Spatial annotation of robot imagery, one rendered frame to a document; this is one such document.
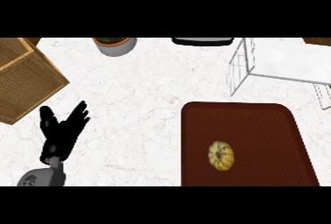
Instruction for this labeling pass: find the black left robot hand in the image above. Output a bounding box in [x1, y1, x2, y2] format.
[38, 100, 91, 166]

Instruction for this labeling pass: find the dark red tray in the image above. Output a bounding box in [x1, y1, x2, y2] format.
[180, 101, 320, 187]

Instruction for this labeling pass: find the brown wicker basket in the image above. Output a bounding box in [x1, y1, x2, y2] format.
[0, 38, 70, 126]

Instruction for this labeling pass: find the grey plant pot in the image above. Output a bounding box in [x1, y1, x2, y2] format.
[91, 38, 138, 58]

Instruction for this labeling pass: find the yellow ridged vegetable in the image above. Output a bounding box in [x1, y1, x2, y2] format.
[206, 140, 236, 172]

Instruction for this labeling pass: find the black and grey appliance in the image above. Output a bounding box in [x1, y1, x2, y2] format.
[169, 38, 234, 47]

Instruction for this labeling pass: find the brown wooden object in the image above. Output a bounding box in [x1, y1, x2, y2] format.
[301, 38, 331, 47]

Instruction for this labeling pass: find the white wire tiered shelf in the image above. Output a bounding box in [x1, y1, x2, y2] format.
[225, 38, 331, 111]

